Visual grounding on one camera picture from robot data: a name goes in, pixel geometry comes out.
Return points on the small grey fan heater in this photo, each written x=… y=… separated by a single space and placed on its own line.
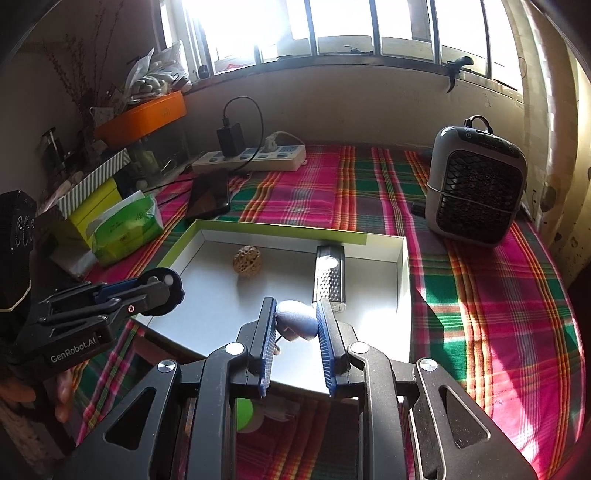
x=480 y=194

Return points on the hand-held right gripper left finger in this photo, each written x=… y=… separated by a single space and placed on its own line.
x=267 y=344

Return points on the shallow white cardboard box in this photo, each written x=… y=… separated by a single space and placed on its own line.
x=217 y=300

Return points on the striped cardboard box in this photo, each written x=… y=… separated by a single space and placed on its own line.
x=99 y=173

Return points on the dried branches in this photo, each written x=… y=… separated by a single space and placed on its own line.
x=76 y=83

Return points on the small green cup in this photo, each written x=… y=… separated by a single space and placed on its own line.
x=245 y=413

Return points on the person's left hand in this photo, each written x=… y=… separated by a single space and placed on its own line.
x=62 y=401

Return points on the black rectangular remote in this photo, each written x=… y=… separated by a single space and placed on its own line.
x=328 y=281

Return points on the white rounded knob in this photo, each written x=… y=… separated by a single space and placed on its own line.
x=298 y=318

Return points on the white power strip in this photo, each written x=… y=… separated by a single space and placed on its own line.
x=277 y=159

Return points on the brown walnut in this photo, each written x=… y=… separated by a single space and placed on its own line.
x=246 y=260

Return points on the clear glass tank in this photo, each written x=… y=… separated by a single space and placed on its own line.
x=157 y=152

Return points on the plaid cloth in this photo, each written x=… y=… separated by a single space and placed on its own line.
x=461 y=323

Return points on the black charger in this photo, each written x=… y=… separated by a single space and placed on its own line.
x=231 y=141

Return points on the black smartphone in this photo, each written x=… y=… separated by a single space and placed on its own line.
x=207 y=196

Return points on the yellow cardboard box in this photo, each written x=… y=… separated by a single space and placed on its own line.
x=87 y=207

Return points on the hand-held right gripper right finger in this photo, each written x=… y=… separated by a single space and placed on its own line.
x=325 y=350

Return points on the white plug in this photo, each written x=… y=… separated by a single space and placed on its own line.
x=272 y=141

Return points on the heart print curtain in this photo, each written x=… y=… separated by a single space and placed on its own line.
x=554 y=138

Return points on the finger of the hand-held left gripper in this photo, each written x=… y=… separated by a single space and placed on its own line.
x=83 y=318
x=120 y=287

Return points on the clear plastic bag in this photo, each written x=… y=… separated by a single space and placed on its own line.
x=150 y=78

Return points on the metal window grille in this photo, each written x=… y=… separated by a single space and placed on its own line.
x=376 y=27

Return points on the orange box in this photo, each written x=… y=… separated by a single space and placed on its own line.
x=147 y=115

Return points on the green tissue pack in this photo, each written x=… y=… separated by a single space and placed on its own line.
x=124 y=230

